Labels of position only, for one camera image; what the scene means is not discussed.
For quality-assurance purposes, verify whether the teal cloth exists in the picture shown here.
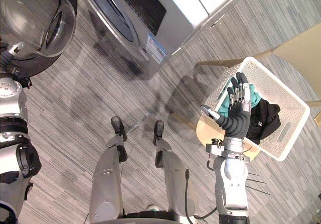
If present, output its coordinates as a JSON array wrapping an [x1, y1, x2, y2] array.
[[217, 83, 263, 118]]

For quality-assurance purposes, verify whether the left silver robot leg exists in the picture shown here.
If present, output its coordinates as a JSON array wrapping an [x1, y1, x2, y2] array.
[[88, 116, 129, 224]]

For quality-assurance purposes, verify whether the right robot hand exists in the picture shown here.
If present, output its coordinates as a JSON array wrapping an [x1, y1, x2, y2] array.
[[200, 72, 252, 138]]

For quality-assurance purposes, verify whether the right silver robot leg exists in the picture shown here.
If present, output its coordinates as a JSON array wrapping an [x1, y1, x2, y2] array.
[[152, 120, 199, 221]]

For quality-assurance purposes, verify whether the black cable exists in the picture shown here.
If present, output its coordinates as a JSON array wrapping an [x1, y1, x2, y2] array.
[[184, 169, 219, 220]]

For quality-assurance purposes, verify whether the blue energy label sticker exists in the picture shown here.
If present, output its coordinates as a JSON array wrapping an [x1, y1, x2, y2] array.
[[143, 32, 167, 64]]

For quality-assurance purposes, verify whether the light wooden chair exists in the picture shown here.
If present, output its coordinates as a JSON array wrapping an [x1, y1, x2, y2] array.
[[172, 23, 321, 163]]

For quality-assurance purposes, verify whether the white perforated laundry basket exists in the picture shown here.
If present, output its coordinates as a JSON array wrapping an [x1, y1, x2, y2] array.
[[200, 56, 311, 162]]

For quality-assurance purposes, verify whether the black robot waist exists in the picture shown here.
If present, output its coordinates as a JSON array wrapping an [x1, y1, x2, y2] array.
[[120, 203, 201, 224]]

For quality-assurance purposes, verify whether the silver front-load washing machine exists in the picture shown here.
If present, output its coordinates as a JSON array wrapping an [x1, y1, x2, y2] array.
[[76, 0, 209, 81]]

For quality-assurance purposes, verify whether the silver robot leg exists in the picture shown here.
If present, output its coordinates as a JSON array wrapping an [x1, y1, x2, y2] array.
[[88, 116, 129, 224], [152, 120, 199, 221]]

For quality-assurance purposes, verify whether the black garment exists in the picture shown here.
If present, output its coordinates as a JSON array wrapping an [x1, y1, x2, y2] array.
[[244, 98, 282, 146]]

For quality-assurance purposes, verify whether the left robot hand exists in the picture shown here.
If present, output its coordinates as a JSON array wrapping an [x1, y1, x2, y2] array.
[[0, 41, 26, 74]]

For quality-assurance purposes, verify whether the washing machine glass door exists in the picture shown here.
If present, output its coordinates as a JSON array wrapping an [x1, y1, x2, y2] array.
[[0, 0, 79, 78]]

